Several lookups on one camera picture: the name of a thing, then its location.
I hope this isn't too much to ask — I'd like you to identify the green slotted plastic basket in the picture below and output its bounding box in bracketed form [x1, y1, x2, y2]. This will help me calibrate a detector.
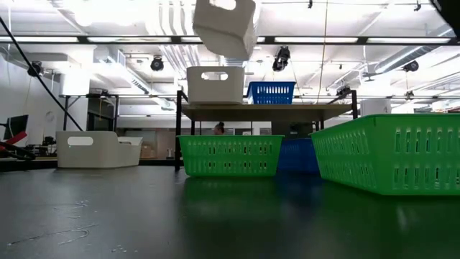
[178, 135, 285, 178]
[310, 114, 460, 197]

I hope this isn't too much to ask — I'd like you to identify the white plastic handled bin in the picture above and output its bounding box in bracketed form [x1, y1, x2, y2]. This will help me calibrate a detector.
[192, 0, 257, 61]
[186, 65, 246, 105]
[56, 130, 143, 169]

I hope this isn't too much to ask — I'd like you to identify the blue slotted plastic basket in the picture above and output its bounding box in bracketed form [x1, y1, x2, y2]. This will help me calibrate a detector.
[276, 138, 321, 173]
[247, 81, 297, 105]

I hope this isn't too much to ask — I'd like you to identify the wooden shelf with black legs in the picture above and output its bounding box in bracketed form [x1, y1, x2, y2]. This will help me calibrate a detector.
[175, 89, 359, 172]

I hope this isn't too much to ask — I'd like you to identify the brown cardboard box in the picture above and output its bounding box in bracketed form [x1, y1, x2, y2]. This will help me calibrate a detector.
[139, 143, 157, 159]

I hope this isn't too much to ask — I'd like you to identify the white cylindrical column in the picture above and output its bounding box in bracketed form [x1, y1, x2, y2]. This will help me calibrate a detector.
[360, 99, 392, 117]

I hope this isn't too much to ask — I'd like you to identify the black overhead frame bar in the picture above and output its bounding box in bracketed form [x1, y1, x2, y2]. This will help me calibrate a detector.
[0, 35, 460, 45]

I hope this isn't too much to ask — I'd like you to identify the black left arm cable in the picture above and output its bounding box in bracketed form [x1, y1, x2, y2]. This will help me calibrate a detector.
[0, 16, 84, 132]

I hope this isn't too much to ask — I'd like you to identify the black aluminium table frame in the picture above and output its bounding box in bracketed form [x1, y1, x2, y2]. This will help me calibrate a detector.
[0, 159, 177, 172]

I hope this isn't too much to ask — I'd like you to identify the red strap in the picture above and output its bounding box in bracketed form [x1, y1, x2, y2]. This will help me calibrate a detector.
[0, 132, 28, 152]

